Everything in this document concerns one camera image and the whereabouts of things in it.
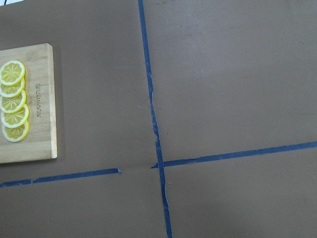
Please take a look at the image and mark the bamboo cutting board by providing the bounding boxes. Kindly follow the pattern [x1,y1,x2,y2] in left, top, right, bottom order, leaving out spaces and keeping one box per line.
[0,43,57,164]

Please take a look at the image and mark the lemon slice one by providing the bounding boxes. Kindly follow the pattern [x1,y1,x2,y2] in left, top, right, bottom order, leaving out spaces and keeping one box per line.
[1,121,29,142]

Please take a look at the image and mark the lemon slice two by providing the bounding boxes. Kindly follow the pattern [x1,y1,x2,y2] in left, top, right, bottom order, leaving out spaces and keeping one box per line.
[0,104,29,128]

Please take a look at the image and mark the lemon slice four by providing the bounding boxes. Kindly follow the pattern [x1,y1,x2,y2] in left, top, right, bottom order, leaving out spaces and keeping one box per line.
[0,78,25,98]

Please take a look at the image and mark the lemon slice three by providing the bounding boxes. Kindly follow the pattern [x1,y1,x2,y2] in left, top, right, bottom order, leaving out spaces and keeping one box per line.
[0,90,27,114]

